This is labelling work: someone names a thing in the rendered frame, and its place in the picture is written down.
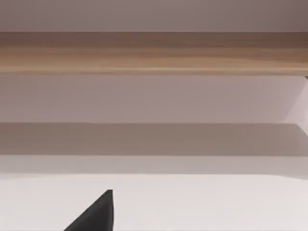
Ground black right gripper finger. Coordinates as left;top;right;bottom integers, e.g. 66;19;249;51
63;189;114;231

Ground wooden shelf board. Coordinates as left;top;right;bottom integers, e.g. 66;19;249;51
0;31;308;80

